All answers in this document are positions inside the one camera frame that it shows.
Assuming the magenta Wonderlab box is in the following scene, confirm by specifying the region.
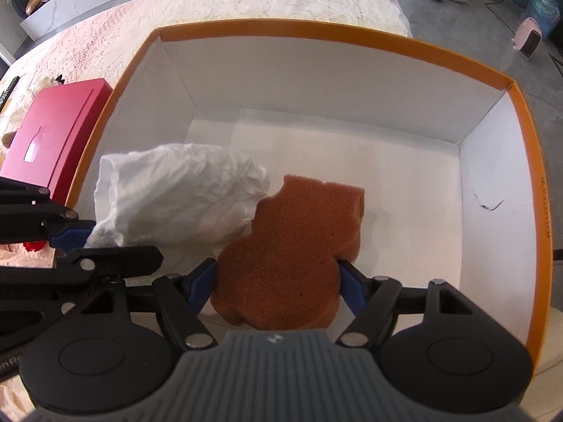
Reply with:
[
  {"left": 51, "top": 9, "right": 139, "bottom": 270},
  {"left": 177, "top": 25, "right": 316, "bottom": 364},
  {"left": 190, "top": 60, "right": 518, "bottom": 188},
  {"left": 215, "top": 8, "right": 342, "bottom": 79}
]
[{"left": 1, "top": 78, "right": 113, "bottom": 204}]

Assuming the lace table cover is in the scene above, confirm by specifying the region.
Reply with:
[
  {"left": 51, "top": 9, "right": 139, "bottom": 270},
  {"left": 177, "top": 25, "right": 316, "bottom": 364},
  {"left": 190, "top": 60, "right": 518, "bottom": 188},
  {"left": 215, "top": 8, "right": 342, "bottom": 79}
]
[{"left": 0, "top": 0, "right": 414, "bottom": 133}]

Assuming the blue water jug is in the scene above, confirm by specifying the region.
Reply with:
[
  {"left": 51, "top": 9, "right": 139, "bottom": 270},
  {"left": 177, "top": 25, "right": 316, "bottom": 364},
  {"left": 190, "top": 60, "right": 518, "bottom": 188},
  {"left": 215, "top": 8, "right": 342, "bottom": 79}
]
[{"left": 524, "top": 0, "right": 561, "bottom": 40}]

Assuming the brown bear-shaped sponge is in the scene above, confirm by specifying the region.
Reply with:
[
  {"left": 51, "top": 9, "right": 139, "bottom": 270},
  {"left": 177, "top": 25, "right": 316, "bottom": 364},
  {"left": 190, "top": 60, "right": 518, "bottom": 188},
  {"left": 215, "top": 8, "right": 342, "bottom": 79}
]
[{"left": 211, "top": 174, "right": 365, "bottom": 331}]

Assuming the orange crochet fruit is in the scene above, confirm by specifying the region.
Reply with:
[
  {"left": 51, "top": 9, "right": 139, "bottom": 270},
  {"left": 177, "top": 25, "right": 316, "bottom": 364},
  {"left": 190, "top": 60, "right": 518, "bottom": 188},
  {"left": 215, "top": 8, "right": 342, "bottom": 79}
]
[{"left": 23, "top": 241, "right": 48, "bottom": 251}]

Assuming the pink space heater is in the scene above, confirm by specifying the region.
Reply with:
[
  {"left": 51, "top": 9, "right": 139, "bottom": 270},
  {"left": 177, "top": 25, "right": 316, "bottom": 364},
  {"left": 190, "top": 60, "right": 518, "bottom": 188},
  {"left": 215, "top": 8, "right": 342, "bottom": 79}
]
[{"left": 512, "top": 17, "right": 542, "bottom": 58}]

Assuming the orange cardboard box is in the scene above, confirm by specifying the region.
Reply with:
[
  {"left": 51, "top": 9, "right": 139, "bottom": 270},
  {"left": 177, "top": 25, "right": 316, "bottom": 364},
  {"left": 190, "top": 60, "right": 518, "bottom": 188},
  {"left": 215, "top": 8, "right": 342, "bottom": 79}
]
[{"left": 67, "top": 19, "right": 552, "bottom": 358}]

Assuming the white cloth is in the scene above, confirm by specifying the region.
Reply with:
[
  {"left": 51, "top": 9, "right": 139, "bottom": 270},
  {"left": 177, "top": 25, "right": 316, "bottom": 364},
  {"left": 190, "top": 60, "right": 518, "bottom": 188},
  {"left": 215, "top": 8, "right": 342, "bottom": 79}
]
[{"left": 84, "top": 141, "right": 270, "bottom": 249}]

